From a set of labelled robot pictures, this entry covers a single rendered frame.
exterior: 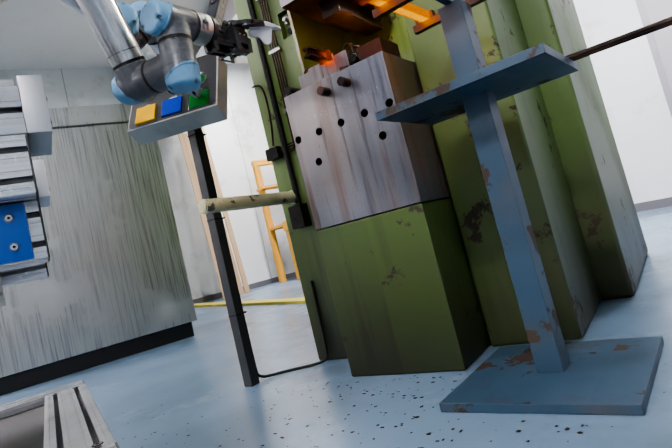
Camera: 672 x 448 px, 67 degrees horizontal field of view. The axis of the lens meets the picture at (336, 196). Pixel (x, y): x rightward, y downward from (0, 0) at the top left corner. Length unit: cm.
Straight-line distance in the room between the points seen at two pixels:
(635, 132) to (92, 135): 462
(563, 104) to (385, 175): 77
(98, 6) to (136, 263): 278
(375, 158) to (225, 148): 705
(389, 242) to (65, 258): 273
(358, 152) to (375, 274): 37
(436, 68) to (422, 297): 70
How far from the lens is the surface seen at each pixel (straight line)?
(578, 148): 195
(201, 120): 182
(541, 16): 203
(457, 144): 159
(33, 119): 88
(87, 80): 840
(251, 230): 830
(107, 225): 386
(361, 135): 150
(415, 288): 147
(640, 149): 544
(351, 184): 152
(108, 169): 394
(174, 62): 116
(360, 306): 157
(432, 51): 165
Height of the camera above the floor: 42
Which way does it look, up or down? 5 degrees up
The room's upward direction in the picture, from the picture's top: 14 degrees counter-clockwise
